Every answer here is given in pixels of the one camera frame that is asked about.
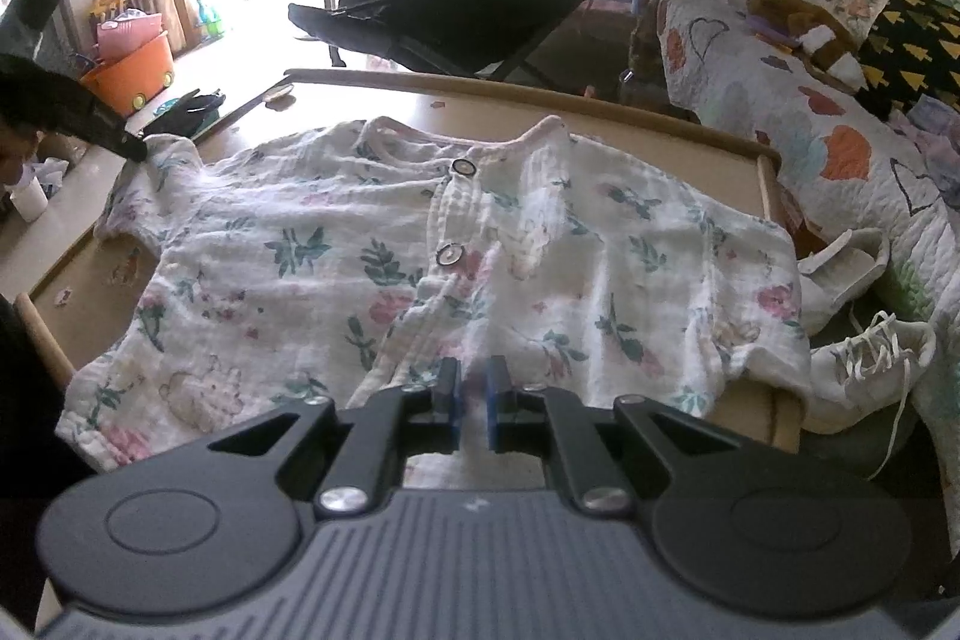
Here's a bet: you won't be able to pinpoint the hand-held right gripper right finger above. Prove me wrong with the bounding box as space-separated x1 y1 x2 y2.
486 353 751 521

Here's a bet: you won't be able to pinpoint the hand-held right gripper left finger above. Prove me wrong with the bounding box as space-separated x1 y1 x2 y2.
199 355 464 521

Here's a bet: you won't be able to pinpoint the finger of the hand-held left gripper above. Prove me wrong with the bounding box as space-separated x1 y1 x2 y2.
0 53 149 163

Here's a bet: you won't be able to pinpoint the white floral shirt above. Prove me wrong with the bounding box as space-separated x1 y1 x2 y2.
56 115 815 472

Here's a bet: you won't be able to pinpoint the orange wheeled storage tub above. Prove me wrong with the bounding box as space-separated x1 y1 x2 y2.
79 34 175 116

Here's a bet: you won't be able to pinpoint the pink basket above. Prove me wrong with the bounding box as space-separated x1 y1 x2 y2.
96 10 167 62

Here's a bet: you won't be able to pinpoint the white plastic bag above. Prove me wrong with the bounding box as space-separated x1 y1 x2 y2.
11 171 50 223

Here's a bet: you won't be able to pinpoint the green trash bin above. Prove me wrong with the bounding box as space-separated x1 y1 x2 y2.
142 89 226 139

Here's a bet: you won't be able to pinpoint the green toy bottle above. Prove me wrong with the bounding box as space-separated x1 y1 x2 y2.
195 0 226 41

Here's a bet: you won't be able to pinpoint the person's dark clothing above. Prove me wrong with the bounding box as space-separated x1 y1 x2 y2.
0 295 98 506

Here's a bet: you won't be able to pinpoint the white flat shoe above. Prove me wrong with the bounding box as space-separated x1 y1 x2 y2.
795 227 892 335

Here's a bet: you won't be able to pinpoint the white lace sneaker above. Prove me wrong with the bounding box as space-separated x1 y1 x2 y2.
799 310 938 435

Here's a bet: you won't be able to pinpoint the heart print quilt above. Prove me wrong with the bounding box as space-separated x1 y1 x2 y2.
656 0 960 498

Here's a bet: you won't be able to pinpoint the brown white plush toy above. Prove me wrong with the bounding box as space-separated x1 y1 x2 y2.
746 0 863 90

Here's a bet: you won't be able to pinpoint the lavender cloth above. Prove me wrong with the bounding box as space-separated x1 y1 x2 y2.
889 92 960 176

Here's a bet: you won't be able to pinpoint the black pillow gold trees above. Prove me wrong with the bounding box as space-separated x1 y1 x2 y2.
855 0 960 120

